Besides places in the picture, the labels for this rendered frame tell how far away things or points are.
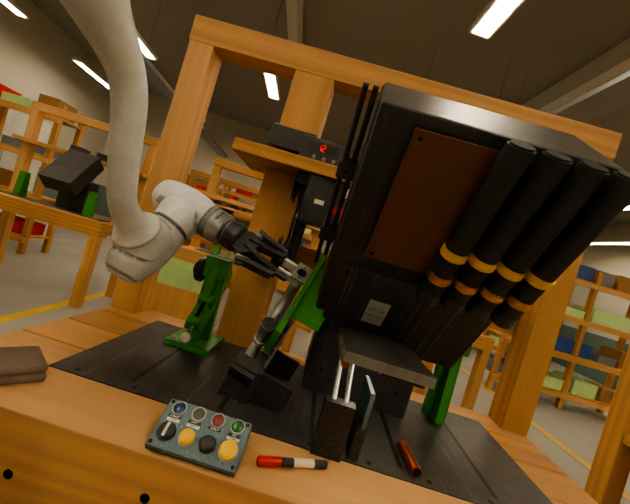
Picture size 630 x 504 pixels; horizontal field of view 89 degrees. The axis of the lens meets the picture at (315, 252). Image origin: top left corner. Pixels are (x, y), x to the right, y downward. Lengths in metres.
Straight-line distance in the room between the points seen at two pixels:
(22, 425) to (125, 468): 0.18
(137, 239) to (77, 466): 0.41
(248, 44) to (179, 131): 0.38
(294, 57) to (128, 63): 0.71
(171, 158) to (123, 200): 0.54
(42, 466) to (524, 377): 1.27
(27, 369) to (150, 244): 0.30
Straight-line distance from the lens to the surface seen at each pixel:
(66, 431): 0.69
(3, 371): 0.79
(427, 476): 0.83
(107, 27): 0.66
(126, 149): 0.72
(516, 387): 1.34
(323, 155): 1.04
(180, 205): 0.86
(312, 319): 0.74
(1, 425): 0.75
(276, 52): 1.30
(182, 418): 0.64
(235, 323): 1.16
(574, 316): 6.43
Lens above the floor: 1.28
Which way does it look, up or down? 1 degrees down
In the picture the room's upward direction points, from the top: 17 degrees clockwise
